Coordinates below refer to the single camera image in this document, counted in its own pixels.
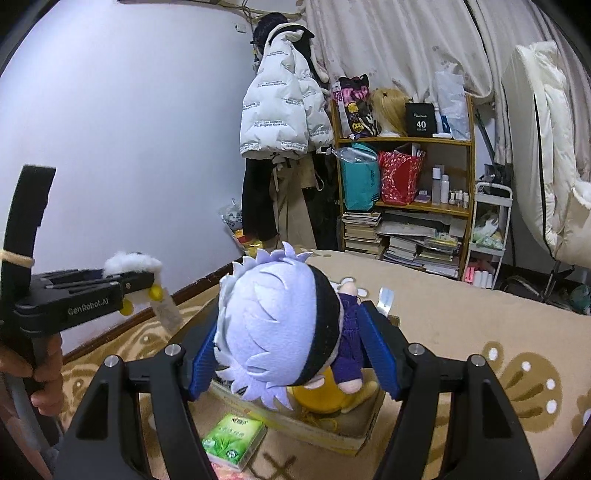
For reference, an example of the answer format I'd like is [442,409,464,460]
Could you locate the small white fluffy plush toy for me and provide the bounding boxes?
[104,250,182,332]

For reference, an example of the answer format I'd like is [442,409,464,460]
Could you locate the black hanging garment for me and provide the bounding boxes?
[241,154,283,243]

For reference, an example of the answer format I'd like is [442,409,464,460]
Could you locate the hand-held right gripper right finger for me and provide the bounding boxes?
[358,301,541,480]

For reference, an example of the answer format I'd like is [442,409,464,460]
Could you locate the blonde wig on stand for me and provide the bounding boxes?
[369,88,413,137]

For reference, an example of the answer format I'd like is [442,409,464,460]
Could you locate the person's left hand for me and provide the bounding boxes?
[0,332,64,418]

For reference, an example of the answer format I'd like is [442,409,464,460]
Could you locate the beige hanging pants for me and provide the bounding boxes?
[270,157,320,250]

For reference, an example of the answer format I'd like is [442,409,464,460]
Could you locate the white plastic bag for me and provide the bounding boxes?
[434,70,471,141]

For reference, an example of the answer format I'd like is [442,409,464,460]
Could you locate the lavender-haired plush doll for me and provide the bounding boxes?
[216,242,366,412]

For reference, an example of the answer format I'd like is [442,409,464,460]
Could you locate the yellow plush toy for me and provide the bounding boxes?
[286,364,382,432]

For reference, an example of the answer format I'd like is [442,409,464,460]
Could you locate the pile of books and papers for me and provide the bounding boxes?
[376,212,468,278]

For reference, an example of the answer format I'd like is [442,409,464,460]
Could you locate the cardboard box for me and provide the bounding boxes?
[203,311,402,457]

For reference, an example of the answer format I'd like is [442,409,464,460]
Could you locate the white puffer jacket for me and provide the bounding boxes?
[239,23,334,161]

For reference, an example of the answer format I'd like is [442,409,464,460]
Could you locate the crumpled plastic bag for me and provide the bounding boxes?
[218,198,245,241]

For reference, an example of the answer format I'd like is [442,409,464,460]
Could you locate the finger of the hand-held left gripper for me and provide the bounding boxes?
[46,272,156,305]
[32,269,109,283]

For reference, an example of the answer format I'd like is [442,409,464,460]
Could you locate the tall white bottle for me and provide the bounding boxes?
[431,167,451,205]

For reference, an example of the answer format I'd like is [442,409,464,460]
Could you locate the black cosmetics box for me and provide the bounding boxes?
[405,102,438,138]

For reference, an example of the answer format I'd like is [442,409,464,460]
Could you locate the teal shopping bag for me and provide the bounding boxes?
[341,142,382,212]

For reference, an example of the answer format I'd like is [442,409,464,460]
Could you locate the row of pink white bottles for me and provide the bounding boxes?
[465,264,496,289]

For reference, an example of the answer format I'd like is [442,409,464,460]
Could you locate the printed tote bag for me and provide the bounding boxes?
[332,75,376,140]

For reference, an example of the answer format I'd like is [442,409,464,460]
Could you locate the red patterned bag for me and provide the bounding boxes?
[378,143,426,206]

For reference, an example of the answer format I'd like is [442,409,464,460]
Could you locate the white rolling cart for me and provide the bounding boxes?
[461,181,514,291]

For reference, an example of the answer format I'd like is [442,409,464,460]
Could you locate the wooden shelf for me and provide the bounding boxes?
[330,95,476,282]

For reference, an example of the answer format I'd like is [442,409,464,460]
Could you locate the green tissue pack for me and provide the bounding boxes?
[202,413,267,472]

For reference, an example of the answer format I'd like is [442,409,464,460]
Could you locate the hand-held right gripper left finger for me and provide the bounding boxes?
[54,318,221,480]

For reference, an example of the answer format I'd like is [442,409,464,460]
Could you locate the stack of old books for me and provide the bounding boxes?
[342,211,385,257]

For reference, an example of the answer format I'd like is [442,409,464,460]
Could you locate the floral beige curtain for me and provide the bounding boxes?
[295,0,591,195]

